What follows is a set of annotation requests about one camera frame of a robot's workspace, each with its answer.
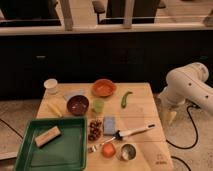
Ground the blue sponge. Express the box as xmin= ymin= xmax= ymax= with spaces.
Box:
xmin=103 ymin=117 xmax=116 ymax=135

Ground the wooden block brush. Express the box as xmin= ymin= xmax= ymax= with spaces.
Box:
xmin=35 ymin=126 xmax=61 ymax=148

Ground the dark office chair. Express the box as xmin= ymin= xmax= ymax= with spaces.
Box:
xmin=92 ymin=0 xmax=166 ymax=25

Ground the white cup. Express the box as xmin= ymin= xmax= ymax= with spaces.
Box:
xmin=44 ymin=78 xmax=58 ymax=94

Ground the green chili pepper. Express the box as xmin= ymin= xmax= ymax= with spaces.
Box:
xmin=121 ymin=91 xmax=133 ymax=108

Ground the orange bowl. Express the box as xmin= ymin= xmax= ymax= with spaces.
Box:
xmin=92 ymin=79 xmax=117 ymax=97

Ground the green plastic tray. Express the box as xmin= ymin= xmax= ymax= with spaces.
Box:
xmin=13 ymin=117 xmax=87 ymax=171

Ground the orange small cup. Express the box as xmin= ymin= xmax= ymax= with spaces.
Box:
xmin=101 ymin=143 xmax=116 ymax=158

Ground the grey folded cloth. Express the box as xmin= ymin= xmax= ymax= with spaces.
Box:
xmin=63 ymin=89 xmax=85 ymax=101

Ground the black power cable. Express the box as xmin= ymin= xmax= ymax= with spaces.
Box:
xmin=165 ymin=104 xmax=200 ymax=171

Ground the white handled dish brush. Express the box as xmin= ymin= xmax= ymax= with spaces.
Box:
xmin=115 ymin=124 xmax=155 ymax=141

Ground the purple bowl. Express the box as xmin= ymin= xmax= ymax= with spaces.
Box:
xmin=67 ymin=95 xmax=89 ymax=116

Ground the bunch of red grapes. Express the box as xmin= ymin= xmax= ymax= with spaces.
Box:
xmin=88 ymin=120 xmax=102 ymax=141

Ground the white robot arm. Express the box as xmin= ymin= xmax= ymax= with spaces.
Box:
xmin=158 ymin=62 xmax=213 ymax=126

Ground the small metal bowl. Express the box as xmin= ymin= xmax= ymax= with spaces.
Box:
xmin=121 ymin=144 xmax=136 ymax=161

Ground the metal fork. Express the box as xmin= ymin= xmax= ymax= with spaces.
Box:
xmin=88 ymin=137 xmax=115 ymax=153

